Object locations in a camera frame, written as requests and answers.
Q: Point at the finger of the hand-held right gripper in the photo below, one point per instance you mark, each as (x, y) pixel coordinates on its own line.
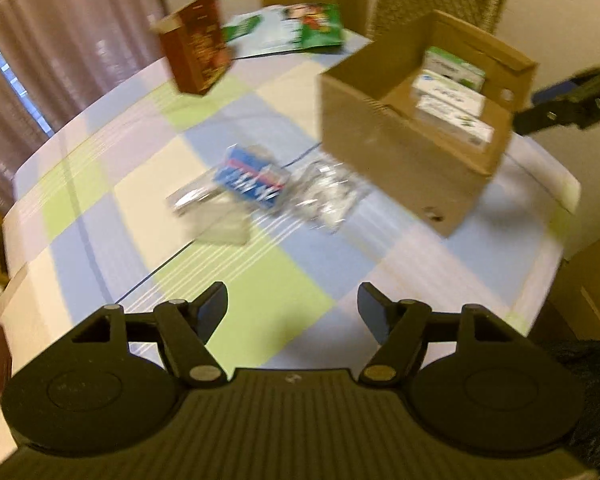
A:
(545, 115)

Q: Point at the wooden cabinet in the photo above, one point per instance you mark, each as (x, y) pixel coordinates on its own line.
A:
(592, 280)

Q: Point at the clear plastic bag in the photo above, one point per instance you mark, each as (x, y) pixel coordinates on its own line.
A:
(327, 195)

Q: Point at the brown carton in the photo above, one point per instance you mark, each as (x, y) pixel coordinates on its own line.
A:
(197, 50)

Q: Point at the green snack bag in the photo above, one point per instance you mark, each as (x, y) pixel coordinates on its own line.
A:
(320, 30)

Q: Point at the open cardboard box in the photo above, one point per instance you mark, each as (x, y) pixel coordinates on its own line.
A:
(380, 160)

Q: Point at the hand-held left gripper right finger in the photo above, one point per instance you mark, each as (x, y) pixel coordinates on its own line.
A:
(372, 305)

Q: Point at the checked cloth desktop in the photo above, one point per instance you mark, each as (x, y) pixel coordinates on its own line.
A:
(130, 170)

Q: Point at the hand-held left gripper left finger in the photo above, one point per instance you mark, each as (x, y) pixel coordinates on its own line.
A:
(214, 301)

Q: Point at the blue and red packet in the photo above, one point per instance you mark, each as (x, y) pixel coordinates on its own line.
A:
(252, 177)

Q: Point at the white and green carton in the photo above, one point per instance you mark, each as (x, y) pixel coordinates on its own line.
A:
(447, 95)
(452, 67)
(455, 122)

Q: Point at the pale sheer curtain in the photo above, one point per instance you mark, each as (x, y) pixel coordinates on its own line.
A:
(55, 45)

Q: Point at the white and green paper packet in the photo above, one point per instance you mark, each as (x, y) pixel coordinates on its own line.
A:
(260, 35)

